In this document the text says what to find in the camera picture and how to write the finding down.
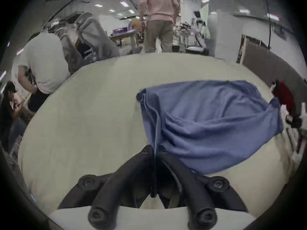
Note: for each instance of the blue garment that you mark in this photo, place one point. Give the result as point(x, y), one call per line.
point(211, 121)

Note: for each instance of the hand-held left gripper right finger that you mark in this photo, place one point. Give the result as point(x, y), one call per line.
point(189, 188)

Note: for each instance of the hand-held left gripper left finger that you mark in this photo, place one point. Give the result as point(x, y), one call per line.
point(120, 183)

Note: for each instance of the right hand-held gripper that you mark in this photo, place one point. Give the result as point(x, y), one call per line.
point(291, 118)

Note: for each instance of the table with purple box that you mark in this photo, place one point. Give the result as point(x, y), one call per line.
point(124, 32)

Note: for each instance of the bed with beige sheet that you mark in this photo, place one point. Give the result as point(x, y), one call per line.
point(91, 118)

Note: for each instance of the grey office chair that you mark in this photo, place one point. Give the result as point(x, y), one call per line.
point(96, 39)

